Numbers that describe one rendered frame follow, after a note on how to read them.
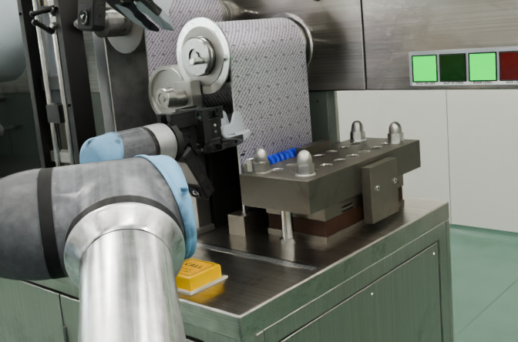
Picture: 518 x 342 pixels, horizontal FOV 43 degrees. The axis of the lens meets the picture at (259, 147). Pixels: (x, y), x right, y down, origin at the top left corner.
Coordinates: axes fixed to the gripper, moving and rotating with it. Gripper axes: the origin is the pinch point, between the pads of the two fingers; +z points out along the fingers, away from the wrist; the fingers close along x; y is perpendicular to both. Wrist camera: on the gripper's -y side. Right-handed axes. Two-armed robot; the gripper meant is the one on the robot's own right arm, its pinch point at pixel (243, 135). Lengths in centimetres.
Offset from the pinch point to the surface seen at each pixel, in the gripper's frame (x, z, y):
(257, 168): -7.3, -5.0, -5.0
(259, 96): -0.3, 5.3, 6.9
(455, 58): -30.5, 29.4, 11.2
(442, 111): 87, 263, -36
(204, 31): 4.5, -3.4, 20.5
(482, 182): 64, 263, -77
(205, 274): -13.5, -26.1, -17.2
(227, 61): -0.7, -3.2, 14.7
